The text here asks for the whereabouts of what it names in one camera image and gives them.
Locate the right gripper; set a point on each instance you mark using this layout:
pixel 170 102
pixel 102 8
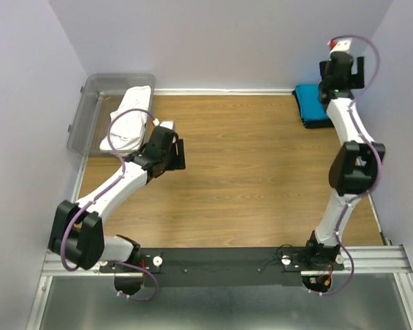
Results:
pixel 355 82

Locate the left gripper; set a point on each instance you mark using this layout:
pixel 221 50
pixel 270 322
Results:
pixel 179 160

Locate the blue t shirt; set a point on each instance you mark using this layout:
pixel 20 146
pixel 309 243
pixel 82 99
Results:
pixel 310 108

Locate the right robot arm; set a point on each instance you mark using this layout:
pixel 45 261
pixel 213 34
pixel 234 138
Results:
pixel 356 167

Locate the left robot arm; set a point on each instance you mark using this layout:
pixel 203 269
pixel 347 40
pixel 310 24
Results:
pixel 77 231

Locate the folded black t shirt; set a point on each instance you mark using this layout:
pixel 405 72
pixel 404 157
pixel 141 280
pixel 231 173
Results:
pixel 312 124

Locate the clear plastic bin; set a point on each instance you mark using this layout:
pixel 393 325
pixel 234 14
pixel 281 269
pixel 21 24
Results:
pixel 92 116

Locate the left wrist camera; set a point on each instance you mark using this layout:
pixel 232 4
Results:
pixel 168 124

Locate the white table edge rail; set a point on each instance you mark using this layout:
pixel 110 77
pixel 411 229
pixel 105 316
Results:
pixel 223 92

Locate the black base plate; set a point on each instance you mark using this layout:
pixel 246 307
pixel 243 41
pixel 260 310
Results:
pixel 240 266

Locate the aluminium frame rail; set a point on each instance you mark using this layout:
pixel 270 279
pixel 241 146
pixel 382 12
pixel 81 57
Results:
pixel 386 259

